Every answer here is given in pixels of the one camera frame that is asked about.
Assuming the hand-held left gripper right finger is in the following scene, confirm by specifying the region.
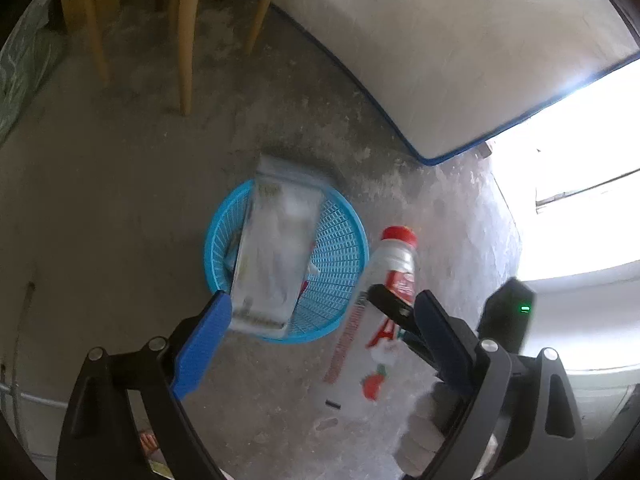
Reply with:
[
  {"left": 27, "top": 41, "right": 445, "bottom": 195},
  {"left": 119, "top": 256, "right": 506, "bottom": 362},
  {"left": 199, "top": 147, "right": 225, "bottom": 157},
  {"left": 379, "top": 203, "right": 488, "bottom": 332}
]
[{"left": 413, "top": 289, "right": 589, "bottom": 480}]

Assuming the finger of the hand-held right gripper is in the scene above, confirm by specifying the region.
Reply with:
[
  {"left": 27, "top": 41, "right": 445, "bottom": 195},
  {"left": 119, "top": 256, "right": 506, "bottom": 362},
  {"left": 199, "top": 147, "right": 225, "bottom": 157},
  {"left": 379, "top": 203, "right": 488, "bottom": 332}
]
[{"left": 366, "top": 283, "right": 437, "bottom": 362}]

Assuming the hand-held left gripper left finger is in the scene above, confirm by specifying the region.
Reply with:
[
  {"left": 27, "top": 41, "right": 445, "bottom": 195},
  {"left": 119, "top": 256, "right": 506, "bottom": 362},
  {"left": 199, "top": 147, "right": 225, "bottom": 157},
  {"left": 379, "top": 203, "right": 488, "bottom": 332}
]
[{"left": 55, "top": 289, "right": 234, "bottom": 480}]

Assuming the strawberry yoghurt bottle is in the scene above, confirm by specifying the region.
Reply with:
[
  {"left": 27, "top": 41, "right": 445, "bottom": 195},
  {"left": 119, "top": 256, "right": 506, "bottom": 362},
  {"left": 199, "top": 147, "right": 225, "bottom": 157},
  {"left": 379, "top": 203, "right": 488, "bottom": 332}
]
[{"left": 324, "top": 225, "right": 437, "bottom": 402}]

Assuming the blue plastic basket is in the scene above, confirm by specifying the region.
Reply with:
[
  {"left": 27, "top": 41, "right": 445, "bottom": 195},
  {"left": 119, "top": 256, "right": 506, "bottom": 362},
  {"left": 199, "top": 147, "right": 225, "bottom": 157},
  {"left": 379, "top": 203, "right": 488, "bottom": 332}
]
[{"left": 204, "top": 179, "right": 372, "bottom": 345}]

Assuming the clear zip bag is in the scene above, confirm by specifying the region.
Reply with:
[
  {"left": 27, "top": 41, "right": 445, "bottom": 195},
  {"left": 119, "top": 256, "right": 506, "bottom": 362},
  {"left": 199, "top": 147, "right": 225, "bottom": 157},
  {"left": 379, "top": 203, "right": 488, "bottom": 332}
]
[{"left": 228, "top": 153, "right": 337, "bottom": 337}]

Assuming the person's right hand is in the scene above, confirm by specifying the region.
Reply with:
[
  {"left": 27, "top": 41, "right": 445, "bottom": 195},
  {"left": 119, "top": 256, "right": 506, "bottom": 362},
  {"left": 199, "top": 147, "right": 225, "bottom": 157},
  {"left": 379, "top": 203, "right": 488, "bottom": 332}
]
[{"left": 394, "top": 381, "right": 474, "bottom": 477}]

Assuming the window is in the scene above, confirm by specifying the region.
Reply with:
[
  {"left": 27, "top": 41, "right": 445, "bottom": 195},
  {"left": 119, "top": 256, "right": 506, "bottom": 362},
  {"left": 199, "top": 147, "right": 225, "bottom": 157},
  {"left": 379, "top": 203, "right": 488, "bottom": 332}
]
[{"left": 486, "top": 59, "right": 640, "bottom": 282}]

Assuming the white mattress blue trim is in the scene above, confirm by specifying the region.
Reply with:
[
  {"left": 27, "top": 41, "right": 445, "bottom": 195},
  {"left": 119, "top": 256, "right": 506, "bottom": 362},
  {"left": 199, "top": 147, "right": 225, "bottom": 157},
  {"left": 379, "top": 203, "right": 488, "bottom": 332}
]
[{"left": 269, "top": 0, "right": 640, "bottom": 167}]

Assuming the wooden chair dark seat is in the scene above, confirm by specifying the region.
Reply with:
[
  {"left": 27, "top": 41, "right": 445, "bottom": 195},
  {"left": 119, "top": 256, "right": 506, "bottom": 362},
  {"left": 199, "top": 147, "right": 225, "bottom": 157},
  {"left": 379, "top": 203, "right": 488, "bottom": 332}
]
[{"left": 59, "top": 0, "right": 292, "bottom": 117}]

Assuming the grey patterned cloth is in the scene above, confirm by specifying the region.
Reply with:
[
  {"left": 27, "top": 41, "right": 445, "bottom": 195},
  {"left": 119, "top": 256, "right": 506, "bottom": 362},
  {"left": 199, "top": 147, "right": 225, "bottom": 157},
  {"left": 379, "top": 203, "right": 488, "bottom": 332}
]
[{"left": 0, "top": 24, "right": 62, "bottom": 142}]

